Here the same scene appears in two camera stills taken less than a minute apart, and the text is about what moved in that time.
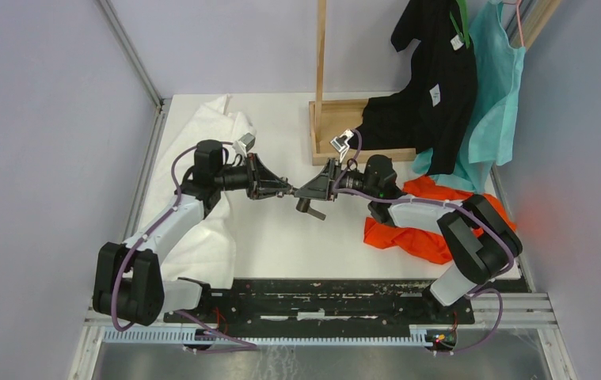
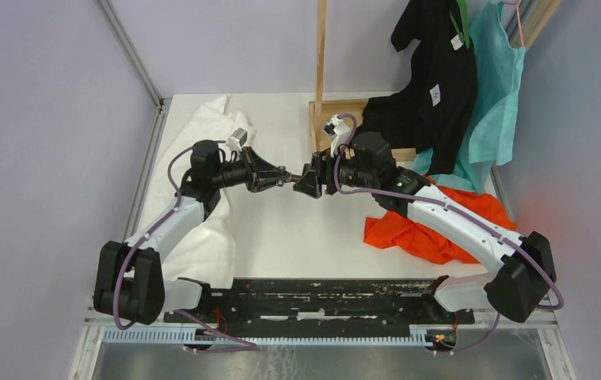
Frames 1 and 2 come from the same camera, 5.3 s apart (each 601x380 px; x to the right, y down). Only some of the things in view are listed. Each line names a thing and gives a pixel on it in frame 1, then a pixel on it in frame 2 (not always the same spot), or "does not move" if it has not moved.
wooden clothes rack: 330,117 does not move
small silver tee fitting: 288,188 to 284,176
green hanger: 464,13 does not move
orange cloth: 378,234 does not move
